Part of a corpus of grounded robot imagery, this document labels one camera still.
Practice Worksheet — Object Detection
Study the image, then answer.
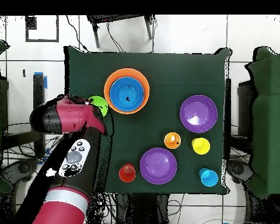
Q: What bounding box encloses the blue tape strip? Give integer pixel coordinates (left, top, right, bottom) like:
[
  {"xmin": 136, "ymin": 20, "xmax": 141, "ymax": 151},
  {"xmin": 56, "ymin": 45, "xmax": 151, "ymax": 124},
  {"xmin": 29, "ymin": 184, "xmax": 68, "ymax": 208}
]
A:
[{"xmin": 33, "ymin": 72, "xmax": 48, "ymax": 89}]

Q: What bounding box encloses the black metal stand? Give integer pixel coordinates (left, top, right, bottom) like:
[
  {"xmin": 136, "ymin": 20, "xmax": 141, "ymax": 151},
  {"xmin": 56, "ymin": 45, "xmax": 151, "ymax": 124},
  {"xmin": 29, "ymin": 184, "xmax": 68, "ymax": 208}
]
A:
[{"xmin": 86, "ymin": 15, "xmax": 155, "ymax": 48}]

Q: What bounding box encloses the small light blue bowl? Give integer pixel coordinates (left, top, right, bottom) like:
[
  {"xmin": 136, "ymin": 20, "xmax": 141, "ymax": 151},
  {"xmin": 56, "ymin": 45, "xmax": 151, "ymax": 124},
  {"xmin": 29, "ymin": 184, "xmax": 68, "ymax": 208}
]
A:
[{"xmin": 112, "ymin": 80, "xmax": 142, "ymax": 110}]

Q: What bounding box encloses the thin black cable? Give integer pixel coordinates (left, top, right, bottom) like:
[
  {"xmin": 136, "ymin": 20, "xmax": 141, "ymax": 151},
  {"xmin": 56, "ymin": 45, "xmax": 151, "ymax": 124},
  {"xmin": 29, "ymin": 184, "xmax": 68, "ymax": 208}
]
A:
[{"xmin": 65, "ymin": 15, "xmax": 90, "ymax": 53}]

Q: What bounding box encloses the large blue bowl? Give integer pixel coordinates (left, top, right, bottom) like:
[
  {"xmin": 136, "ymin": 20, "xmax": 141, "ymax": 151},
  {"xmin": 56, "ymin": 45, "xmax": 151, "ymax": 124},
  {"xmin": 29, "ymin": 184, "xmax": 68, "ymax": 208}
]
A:
[{"xmin": 108, "ymin": 76, "xmax": 145, "ymax": 112}]

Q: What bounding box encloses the purple bowl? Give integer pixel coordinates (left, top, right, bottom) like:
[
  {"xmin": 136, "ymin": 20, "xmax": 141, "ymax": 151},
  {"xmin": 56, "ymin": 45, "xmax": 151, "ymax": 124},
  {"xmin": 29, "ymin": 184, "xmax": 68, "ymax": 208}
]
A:
[
  {"xmin": 179, "ymin": 94, "xmax": 218, "ymax": 134},
  {"xmin": 139, "ymin": 147, "xmax": 178, "ymax": 186}
]

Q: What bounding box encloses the black floor base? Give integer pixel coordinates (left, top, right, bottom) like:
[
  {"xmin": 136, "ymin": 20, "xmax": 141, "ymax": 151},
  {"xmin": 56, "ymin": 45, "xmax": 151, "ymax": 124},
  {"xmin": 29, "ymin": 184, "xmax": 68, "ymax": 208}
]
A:
[
  {"xmin": 1, "ymin": 158, "xmax": 39, "ymax": 183},
  {"xmin": 226, "ymin": 159, "xmax": 255, "ymax": 185}
]

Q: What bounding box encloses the yellow cup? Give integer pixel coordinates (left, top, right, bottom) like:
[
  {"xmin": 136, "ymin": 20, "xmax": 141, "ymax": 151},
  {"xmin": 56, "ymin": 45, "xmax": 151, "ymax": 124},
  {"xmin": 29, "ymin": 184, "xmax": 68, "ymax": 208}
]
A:
[{"xmin": 191, "ymin": 137, "xmax": 211, "ymax": 155}]

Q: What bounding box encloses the red cup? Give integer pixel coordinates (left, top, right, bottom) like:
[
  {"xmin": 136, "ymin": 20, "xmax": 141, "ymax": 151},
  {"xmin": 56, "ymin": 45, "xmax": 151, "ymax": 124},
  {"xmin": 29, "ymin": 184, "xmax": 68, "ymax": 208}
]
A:
[{"xmin": 118, "ymin": 163, "xmax": 137, "ymax": 183}]

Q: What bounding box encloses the grey square frame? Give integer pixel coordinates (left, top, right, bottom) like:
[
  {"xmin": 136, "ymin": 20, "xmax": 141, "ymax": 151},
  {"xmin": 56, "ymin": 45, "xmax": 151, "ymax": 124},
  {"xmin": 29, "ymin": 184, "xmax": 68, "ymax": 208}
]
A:
[{"xmin": 25, "ymin": 15, "xmax": 60, "ymax": 43}]

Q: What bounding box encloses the green bowl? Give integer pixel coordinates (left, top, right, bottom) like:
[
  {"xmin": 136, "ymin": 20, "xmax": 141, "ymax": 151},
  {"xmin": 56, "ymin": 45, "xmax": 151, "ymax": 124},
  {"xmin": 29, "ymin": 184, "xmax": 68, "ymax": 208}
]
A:
[{"xmin": 88, "ymin": 95, "xmax": 109, "ymax": 117}]

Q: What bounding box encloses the black table frame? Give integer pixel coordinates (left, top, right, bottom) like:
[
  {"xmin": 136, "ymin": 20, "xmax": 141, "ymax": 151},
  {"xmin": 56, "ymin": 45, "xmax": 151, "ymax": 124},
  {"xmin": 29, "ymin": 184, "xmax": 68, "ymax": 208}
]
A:
[
  {"xmin": 2, "ymin": 73, "xmax": 46, "ymax": 157},
  {"xmin": 237, "ymin": 80, "xmax": 257, "ymax": 141}
]

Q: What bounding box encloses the blue cup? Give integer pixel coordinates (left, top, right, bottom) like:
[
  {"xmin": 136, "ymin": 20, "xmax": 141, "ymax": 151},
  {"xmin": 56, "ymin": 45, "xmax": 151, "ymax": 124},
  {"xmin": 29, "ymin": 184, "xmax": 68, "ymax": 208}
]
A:
[{"xmin": 198, "ymin": 167, "xmax": 219, "ymax": 188}]

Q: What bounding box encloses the dark green tablecloth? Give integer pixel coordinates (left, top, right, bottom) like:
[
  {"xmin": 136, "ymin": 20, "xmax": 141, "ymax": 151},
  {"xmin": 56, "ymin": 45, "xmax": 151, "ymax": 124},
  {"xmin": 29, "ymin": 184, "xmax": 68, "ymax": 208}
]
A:
[{"xmin": 64, "ymin": 45, "xmax": 232, "ymax": 195}]

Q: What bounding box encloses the bundle of cables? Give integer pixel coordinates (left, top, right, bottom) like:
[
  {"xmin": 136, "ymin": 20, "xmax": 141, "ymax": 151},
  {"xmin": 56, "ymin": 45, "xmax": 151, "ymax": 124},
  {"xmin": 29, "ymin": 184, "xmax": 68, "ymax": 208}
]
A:
[{"xmin": 2, "ymin": 135, "xmax": 61, "ymax": 164}]

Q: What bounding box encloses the orange cup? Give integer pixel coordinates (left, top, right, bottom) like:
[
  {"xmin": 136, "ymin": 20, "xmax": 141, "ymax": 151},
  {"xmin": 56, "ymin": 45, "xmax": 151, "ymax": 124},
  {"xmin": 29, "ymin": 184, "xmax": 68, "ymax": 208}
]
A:
[{"xmin": 163, "ymin": 132, "xmax": 182, "ymax": 149}]

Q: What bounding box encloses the large orange bowl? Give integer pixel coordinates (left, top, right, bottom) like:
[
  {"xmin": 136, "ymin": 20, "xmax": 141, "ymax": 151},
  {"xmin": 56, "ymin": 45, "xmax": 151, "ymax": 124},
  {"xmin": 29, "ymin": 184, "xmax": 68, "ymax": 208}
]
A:
[{"xmin": 103, "ymin": 68, "xmax": 151, "ymax": 115}]

